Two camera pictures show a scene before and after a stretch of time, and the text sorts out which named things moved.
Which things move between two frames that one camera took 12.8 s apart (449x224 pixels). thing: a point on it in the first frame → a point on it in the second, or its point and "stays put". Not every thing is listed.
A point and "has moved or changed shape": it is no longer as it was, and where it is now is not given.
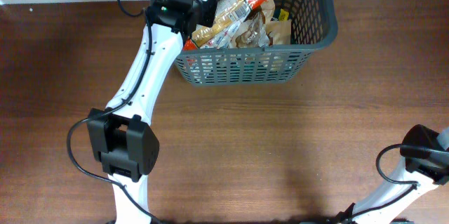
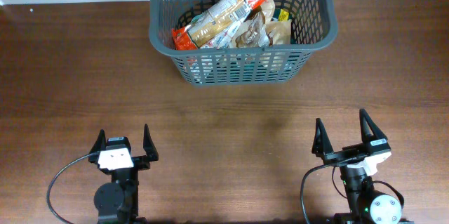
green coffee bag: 283,15 has moved or changed shape
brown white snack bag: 256,32 stays put
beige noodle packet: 280,31 stays put
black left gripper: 212,10 → 143,163
